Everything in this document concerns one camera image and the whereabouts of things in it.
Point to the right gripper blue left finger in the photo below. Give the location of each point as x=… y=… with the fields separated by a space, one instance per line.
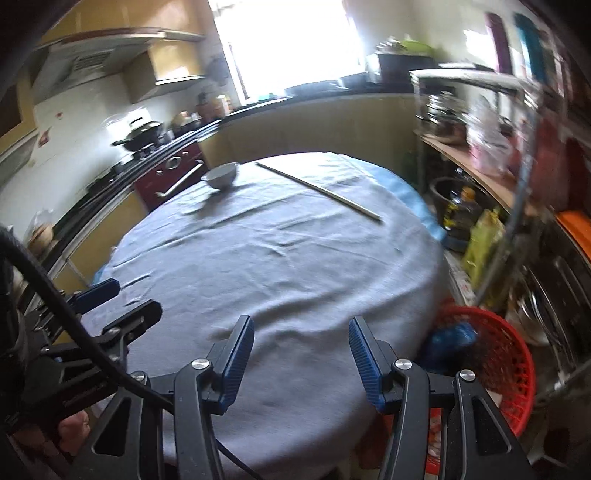
x=229 y=359

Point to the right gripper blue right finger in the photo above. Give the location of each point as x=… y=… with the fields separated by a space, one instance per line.
x=374 y=361

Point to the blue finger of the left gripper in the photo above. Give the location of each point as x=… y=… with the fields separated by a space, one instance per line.
x=84 y=302
x=119 y=334

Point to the blue plastic bag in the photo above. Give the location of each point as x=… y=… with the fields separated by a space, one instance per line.
x=448 y=348

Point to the red plastic trash basket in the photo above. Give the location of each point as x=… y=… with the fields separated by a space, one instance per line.
x=482 y=408

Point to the person's left hand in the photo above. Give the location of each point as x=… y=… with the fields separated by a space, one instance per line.
x=73 y=432

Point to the brown clay pot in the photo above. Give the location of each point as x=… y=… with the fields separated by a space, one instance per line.
x=41 y=239

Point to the grey tablecloth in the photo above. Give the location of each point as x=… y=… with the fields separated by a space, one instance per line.
x=301 y=265

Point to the dark red oven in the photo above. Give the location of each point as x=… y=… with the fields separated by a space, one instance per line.
x=179 y=170

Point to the white ceramic bowl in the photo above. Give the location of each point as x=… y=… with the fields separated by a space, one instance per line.
x=222 y=176

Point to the long wooden stick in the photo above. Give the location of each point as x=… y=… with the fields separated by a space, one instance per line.
x=324 y=191

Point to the cooking oil bottle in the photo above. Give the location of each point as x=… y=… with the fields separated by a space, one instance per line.
x=462 y=214

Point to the black wok with lid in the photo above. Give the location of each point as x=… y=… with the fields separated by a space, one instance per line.
x=143 y=133

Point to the yellow plastic bag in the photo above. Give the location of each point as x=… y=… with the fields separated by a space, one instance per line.
x=485 y=235

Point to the blue under cloth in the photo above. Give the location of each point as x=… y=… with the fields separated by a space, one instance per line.
x=407 y=195

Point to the metal storage shelf rack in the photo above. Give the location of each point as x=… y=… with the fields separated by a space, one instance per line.
x=511 y=194

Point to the range hood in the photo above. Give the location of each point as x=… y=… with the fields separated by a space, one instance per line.
x=81 y=58

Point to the steel pot on shelf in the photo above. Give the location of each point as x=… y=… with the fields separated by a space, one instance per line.
x=445 y=119

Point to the white pink plastic bag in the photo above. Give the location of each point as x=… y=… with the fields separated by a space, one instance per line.
x=490 y=150

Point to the black microwave oven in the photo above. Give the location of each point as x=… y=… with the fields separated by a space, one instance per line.
x=392 y=70

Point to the teal thermos bottle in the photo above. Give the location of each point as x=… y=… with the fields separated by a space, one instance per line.
x=531 y=48

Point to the purple thermos bottle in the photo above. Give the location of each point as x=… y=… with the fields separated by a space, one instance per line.
x=497 y=29

